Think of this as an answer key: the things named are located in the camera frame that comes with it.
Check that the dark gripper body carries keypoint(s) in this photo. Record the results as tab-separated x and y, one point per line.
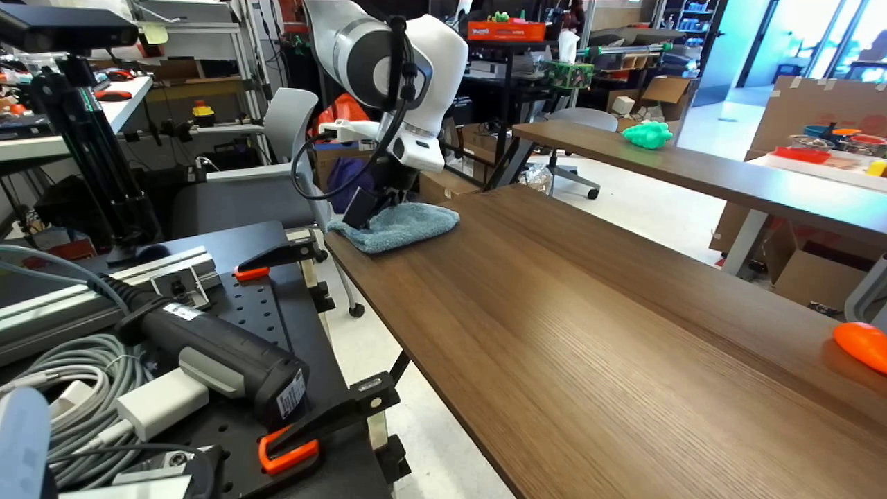
360	184

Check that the light blue terry towel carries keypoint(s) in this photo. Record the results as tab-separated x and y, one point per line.
404	226

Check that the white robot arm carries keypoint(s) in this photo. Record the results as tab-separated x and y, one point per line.
433	64

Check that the grey office chair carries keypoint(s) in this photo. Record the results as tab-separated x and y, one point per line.
239	195

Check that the black perforated breadboard table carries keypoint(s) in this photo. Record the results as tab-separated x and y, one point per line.
266	314

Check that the orange storage bin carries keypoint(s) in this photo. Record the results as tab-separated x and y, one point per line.
504	30

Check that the grey swivel chair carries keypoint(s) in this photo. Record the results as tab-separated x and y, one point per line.
582	119

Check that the white bottle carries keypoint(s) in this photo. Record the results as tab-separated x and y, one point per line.
568	46

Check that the green plastic object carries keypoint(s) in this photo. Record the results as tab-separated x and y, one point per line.
645	136

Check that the white power adapter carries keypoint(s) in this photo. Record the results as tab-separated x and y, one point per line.
162	402

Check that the white workbench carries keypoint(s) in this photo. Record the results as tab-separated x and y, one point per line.
55	140

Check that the small open cardboard box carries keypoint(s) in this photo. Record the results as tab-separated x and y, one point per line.
666	93

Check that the long wooden side table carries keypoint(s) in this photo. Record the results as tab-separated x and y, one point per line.
737	180

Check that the blurry blue object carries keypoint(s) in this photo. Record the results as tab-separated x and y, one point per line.
23	445

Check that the large cardboard box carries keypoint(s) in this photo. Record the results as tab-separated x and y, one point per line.
813	101

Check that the cardboard box under table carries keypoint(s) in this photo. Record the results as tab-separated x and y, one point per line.
821	271

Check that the orange rounded object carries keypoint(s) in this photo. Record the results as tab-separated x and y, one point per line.
863	345

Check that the aluminium extrusion rail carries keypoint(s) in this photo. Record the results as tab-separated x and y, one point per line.
174	266
45	314

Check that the black camera tripod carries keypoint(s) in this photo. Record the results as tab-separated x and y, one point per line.
92	156

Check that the black camera on tripod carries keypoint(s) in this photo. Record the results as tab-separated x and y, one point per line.
65	25

